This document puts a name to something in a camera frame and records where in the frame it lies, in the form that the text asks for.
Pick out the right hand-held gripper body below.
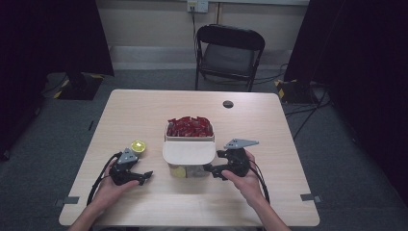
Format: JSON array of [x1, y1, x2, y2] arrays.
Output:
[[220, 138, 260, 178]]

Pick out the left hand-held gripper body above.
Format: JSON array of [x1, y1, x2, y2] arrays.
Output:
[[109, 147, 140, 187]]

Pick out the white divided storage box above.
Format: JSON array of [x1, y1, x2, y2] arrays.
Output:
[[162, 115, 217, 179]]

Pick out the person's right hand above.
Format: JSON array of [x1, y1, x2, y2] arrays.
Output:
[[220, 150, 268, 208]]

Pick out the person's left hand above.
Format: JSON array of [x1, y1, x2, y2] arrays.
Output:
[[91, 159, 140, 214]]

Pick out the pile of red snack packets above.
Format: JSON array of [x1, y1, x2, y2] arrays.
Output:
[[166, 115, 215, 138]]

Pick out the grey tape strip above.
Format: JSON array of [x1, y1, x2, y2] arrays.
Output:
[[299, 192, 323, 203], [54, 195, 81, 207]]

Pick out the black stand base striped tape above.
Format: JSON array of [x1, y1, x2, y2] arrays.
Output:
[[274, 78, 318, 105], [52, 72, 106, 101]]

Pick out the black folding chair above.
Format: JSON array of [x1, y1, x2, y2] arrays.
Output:
[[194, 23, 267, 93]]

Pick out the dark curtain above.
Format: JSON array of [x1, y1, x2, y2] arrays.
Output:
[[0, 0, 115, 162], [283, 0, 408, 203]]

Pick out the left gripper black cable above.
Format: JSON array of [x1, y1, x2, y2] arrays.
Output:
[[86, 151, 123, 207]]

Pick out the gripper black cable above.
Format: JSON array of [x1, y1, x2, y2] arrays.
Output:
[[248, 158, 271, 205], [86, 151, 123, 207]]

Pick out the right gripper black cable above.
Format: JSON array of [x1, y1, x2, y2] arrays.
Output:
[[248, 158, 271, 205]]

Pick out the black floor cables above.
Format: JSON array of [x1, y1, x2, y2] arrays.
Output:
[[282, 64, 333, 141]]

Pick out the black wall power cable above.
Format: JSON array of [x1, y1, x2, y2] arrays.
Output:
[[191, 9, 200, 62]]

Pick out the white wall outlet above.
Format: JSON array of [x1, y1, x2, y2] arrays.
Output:
[[187, 0, 210, 14]]

